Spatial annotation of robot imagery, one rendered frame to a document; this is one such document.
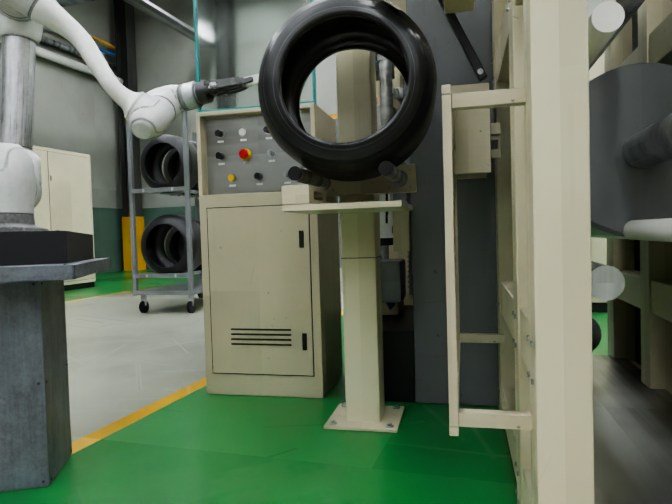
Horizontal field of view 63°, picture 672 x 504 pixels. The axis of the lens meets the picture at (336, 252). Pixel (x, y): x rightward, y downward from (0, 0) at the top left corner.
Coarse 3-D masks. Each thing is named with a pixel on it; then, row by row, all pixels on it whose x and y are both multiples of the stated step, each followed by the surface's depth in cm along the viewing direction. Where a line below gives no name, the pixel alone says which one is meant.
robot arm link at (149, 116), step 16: (48, 0) 171; (32, 16) 171; (48, 16) 171; (64, 16) 173; (64, 32) 174; (80, 32) 175; (80, 48) 174; (96, 48) 175; (96, 64) 172; (112, 80) 171; (112, 96) 171; (128, 96) 171; (144, 96) 172; (160, 96) 179; (128, 112) 171; (144, 112) 169; (160, 112) 172; (144, 128) 169; (160, 128) 172
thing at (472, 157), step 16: (464, 112) 184; (480, 112) 182; (464, 128) 184; (480, 128) 183; (464, 144) 184; (480, 144) 183; (464, 160) 184; (480, 160) 183; (464, 176) 203; (480, 176) 201
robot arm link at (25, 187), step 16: (0, 144) 162; (16, 144) 166; (0, 160) 160; (16, 160) 163; (0, 176) 159; (16, 176) 162; (32, 176) 168; (0, 192) 159; (16, 192) 162; (32, 192) 167; (0, 208) 159; (16, 208) 162; (32, 208) 168
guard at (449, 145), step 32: (448, 96) 107; (448, 128) 107; (448, 160) 107; (448, 192) 108; (448, 224) 108; (448, 256) 108; (448, 288) 108; (448, 320) 109; (448, 352) 109; (448, 384) 109
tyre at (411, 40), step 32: (320, 0) 166; (352, 0) 163; (288, 32) 166; (320, 32) 187; (352, 32) 189; (384, 32) 185; (416, 32) 162; (288, 64) 189; (416, 64) 160; (288, 96) 192; (416, 96) 160; (288, 128) 166; (384, 128) 161; (416, 128) 163; (320, 160) 166; (352, 160) 164; (384, 160) 165
